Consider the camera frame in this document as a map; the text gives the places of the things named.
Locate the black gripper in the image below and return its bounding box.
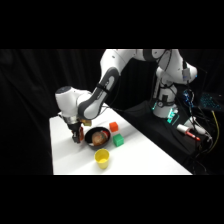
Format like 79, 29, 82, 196
66, 119, 86, 145

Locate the yellow plastic cup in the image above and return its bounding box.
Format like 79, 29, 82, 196
94, 148, 111, 170

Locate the black round bowl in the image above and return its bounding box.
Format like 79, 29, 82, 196
84, 126, 111, 150

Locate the brown plush with santa hat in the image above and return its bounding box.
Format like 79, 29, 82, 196
91, 130, 110, 147

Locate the orange cube block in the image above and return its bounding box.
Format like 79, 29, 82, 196
108, 121, 120, 133

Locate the green cube block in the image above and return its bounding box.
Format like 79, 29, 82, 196
112, 133, 125, 148

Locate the black curtain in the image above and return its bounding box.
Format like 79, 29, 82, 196
0, 49, 224, 176

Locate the black robot stand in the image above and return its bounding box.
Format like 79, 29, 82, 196
122, 99, 224, 176

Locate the green-lit control box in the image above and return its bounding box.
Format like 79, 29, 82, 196
166, 108, 180, 125

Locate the white cylinder with red tip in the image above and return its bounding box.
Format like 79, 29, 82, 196
176, 123, 201, 142

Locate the blue circuit board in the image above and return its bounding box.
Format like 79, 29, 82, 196
182, 89, 196, 108

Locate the blue-lit keyboard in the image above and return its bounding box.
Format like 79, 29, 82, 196
199, 92, 224, 112

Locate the yellow cable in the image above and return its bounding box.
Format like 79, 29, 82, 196
210, 109, 222, 155

